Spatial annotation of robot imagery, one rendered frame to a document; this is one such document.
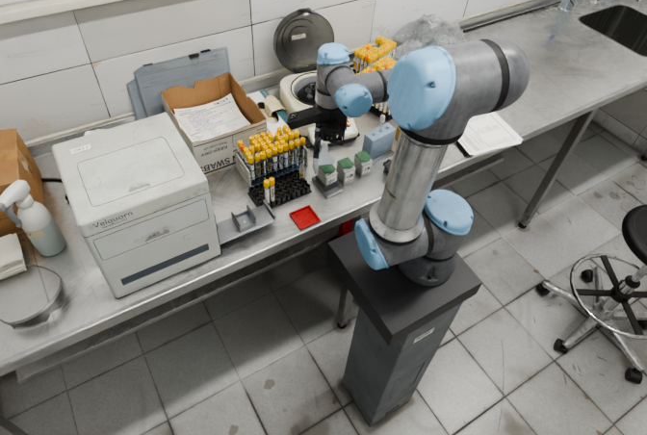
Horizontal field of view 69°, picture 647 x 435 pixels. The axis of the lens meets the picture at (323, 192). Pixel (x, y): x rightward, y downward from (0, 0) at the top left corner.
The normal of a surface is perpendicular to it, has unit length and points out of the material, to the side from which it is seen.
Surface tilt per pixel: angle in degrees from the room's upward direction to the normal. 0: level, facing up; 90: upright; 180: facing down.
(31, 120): 90
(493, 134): 0
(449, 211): 9
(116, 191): 0
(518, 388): 0
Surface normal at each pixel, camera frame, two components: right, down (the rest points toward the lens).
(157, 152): 0.05, -0.67
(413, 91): -0.91, 0.15
